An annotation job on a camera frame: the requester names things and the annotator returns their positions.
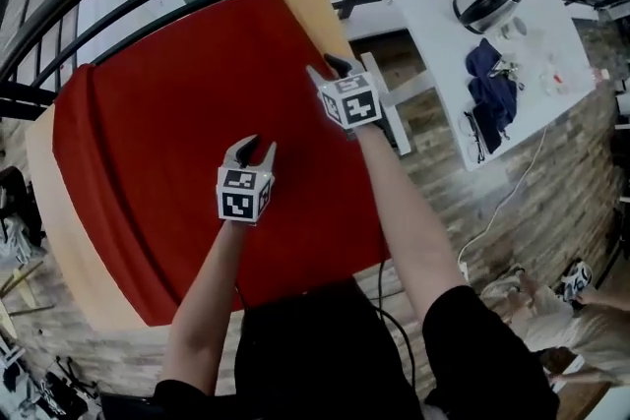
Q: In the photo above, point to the yellow wooden stool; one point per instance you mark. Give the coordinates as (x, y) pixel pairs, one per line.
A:
(24, 295)

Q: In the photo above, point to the person's left forearm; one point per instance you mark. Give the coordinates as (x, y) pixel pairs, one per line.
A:
(202, 310)

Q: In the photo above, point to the black eyeglasses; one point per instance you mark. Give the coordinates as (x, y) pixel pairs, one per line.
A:
(475, 138)

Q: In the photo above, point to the dark blue cloth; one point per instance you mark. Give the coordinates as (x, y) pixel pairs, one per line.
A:
(492, 98)

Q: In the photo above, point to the white power strip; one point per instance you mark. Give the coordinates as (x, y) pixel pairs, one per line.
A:
(463, 270)

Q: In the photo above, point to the red tablecloth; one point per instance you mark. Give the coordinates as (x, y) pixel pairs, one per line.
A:
(172, 138)

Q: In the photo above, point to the grey garment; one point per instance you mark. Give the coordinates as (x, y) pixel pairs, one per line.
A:
(15, 246)

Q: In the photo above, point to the black and white sneakers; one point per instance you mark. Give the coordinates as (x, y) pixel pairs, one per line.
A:
(577, 282)

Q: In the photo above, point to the clear plastic bag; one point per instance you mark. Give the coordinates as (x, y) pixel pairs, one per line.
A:
(556, 78)

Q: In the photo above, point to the white table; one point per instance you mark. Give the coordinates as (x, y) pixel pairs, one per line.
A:
(443, 24)

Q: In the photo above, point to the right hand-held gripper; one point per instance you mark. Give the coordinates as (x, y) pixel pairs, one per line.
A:
(354, 105)

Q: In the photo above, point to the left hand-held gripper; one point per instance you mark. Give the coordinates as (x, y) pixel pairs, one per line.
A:
(243, 199)

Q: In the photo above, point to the person's right forearm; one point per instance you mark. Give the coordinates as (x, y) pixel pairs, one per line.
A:
(408, 221)

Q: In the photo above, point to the black bag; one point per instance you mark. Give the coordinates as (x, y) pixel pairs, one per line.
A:
(59, 393)

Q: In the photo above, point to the person's black shirt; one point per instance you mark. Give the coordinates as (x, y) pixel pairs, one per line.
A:
(320, 359)

